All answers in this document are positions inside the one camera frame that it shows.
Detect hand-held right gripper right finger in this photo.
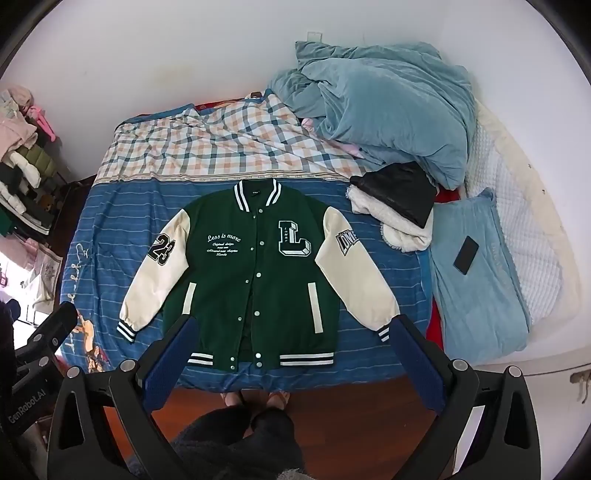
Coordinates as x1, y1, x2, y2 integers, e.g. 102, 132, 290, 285
390, 315, 550, 480

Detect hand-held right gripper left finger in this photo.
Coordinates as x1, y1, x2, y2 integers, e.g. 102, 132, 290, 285
46, 315, 199, 480

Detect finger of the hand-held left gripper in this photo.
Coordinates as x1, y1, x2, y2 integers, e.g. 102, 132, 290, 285
28, 302, 79, 355

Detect green varsity jacket cream sleeves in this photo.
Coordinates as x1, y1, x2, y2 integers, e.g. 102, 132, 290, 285
115, 179, 402, 374

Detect pile of clothes on rack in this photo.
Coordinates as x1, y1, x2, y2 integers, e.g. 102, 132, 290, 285
0, 85, 65, 236

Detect pink patterned cloth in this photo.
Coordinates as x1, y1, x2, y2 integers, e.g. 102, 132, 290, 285
21, 237, 64, 280

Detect light blue pillow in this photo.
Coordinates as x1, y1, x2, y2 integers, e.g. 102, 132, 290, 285
428, 187, 532, 365

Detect white bed base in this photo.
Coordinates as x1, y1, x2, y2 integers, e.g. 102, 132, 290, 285
455, 295, 591, 404

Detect person's right foot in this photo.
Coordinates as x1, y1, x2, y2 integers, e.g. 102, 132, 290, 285
262, 391, 293, 411

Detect black smartphone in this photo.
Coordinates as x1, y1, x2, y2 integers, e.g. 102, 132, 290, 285
452, 235, 480, 276

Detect blue and plaid bed sheet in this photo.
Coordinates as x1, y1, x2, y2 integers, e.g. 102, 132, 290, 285
60, 90, 435, 393

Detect white fleece garment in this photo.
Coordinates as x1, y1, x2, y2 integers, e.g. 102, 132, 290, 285
347, 187, 435, 254

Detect black folded garment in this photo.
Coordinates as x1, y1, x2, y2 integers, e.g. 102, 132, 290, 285
349, 161, 438, 228

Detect white quilted mattress pad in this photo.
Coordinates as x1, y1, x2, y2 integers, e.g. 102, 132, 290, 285
464, 99, 585, 333

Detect light blue duvet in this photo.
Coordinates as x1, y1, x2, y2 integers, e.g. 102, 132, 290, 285
268, 41, 477, 190

